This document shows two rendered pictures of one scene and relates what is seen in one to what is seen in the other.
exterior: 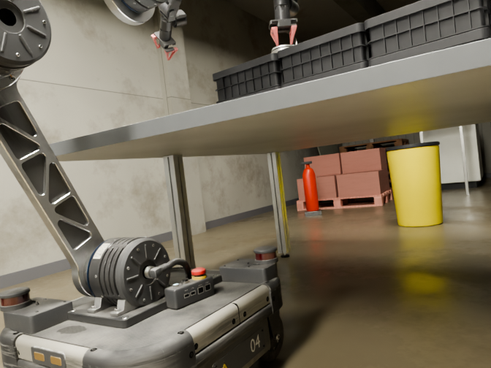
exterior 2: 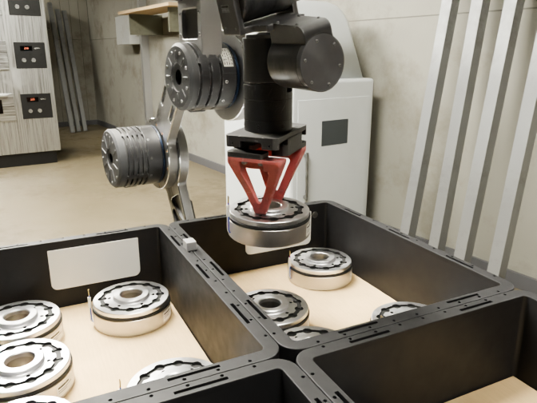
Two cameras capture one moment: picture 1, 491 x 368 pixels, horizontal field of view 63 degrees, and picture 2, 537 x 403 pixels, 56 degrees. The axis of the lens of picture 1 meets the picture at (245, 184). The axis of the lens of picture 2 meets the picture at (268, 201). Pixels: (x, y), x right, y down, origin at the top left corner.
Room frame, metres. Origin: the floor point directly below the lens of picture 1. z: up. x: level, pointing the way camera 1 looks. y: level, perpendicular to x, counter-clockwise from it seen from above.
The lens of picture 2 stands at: (1.78, -0.77, 1.18)
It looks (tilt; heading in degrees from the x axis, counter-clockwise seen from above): 16 degrees down; 114
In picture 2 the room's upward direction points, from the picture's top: straight up
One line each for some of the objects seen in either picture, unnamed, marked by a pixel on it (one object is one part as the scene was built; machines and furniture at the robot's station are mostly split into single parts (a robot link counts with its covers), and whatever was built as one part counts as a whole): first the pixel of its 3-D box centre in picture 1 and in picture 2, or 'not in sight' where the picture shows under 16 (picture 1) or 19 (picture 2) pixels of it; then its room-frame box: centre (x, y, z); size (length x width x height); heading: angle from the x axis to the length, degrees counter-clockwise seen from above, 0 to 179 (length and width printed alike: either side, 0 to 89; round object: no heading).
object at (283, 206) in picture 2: not in sight; (269, 206); (1.53, -0.21, 1.00); 0.05 x 0.05 x 0.01
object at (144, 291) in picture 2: not in sight; (131, 295); (1.35, -0.26, 0.86); 0.05 x 0.05 x 0.01
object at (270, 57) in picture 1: (273, 74); (315, 257); (1.58, -0.16, 0.92); 0.40 x 0.30 x 0.02; 140
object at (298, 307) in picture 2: not in sight; (269, 307); (1.53, -0.21, 0.86); 0.10 x 0.10 x 0.01
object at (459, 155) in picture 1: (451, 141); not in sight; (5.98, -3.11, 0.68); 2.78 x 0.69 x 1.36; 148
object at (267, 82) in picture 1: (275, 87); (314, 292); (1.58, -0.16, 0.87); 0.40 x 0.30 x 0.11; 140
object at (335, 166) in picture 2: not in sight; (296, 124); (0.63, 2.29, 0.75); 0.76 x 0.64 x 1.49; 150
